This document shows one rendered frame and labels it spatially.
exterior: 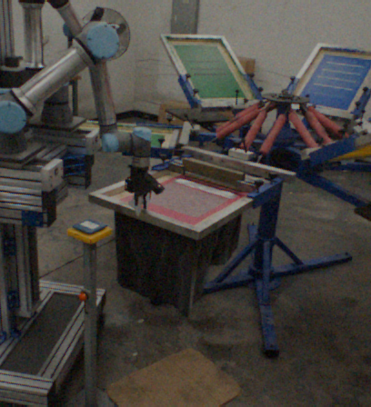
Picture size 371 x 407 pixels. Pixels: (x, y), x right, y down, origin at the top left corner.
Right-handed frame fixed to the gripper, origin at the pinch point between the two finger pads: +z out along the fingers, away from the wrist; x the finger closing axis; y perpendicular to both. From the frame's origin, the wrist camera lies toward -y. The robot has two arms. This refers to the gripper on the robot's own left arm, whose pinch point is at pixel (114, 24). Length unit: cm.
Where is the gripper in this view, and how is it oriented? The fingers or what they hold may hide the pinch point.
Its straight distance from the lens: 294.3
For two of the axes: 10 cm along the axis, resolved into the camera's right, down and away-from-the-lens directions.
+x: 8.2, 3.9, -4.2
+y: -1.8, 8.8, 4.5
